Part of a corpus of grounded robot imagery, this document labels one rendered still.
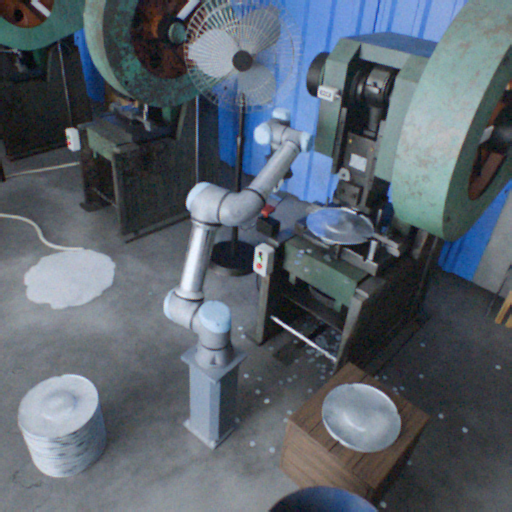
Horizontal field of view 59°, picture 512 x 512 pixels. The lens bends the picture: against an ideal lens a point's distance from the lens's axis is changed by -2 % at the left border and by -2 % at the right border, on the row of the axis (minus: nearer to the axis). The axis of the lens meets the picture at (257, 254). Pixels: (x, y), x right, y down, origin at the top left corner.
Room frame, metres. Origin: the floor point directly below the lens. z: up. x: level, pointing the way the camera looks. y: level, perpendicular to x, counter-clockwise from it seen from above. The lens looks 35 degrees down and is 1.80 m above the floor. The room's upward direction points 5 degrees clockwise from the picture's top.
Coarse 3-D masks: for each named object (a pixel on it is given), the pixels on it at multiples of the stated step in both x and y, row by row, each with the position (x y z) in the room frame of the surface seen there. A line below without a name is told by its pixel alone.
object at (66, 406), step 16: (48, 384) 1.15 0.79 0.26; (64, 384) 1.15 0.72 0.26; (80, 384) 1.16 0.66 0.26; (32, 400) 1.06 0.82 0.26; (48, 400) 1.07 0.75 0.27; (64, 400) 1.07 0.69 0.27; (80, 400) 1.09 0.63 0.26; (96, 400) 1.09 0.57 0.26; (32, 416) 0.99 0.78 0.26; (48, 416) 1.00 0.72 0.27; (64, 416) 1.01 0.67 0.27; (80, 416) 1.02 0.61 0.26; (32, 432) 0.93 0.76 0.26; (48, 432) 0.94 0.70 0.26; (64, 432) 0.94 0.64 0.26
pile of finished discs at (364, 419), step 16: (336, 400) 1.12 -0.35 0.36; (352, 400) 1.13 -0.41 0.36; (368, 400) 1.14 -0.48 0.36; (384, 400) 1.14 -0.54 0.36; (336, 416) 1.05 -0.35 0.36; (352, 416) 1.05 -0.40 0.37; (368, 416) 1.06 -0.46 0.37; (384, 416) 1.07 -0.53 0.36; (336, 432) 0.98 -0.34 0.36; (352, 432) 0.99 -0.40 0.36; (368, 432) 0.99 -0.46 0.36; (384, 432) 1.00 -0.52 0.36; (352, 448) 0.93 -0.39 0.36; (368, 448) 0.93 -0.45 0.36; (384, 448) 0.94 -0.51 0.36
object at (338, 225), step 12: (312, 216) 1.77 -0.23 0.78; (324, 216) 1.78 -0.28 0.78; (336, 216) 1.79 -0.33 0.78; (348, 216) 1.80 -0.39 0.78; (360, 216) 1.81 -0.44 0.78; (312, 228) 1.67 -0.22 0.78; (324, 228) 1.68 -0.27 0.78; (336, 228) 1.68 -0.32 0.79; (348, 228) 1.69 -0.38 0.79; (360, 228) 1.71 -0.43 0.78; (372, 228) 1.71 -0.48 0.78; (336, 240) 1.59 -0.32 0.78; (348, 240) 1.60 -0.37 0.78; (360, 240) 1.61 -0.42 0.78
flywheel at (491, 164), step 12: (504, 96) 1.70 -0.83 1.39; (504, 108) 1.50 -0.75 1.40; (492, 120) 1.48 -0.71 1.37; (504, 120) 1.46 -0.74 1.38; (492, 132) 1.46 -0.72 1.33; (504, 132) 1.44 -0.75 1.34; (480, 144) 1.49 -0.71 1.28; (492, 144) 1.46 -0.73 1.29; (504, 144) 1.43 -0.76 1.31; (492, 156) 1.73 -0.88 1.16; (504, 156) 1.74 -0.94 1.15; (492, 168) 1.69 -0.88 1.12; (480, 180) 1.66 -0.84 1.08; (492, 180) 1.70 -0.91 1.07; (468, 192) 1.60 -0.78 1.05; (480, 192) 1.62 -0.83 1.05
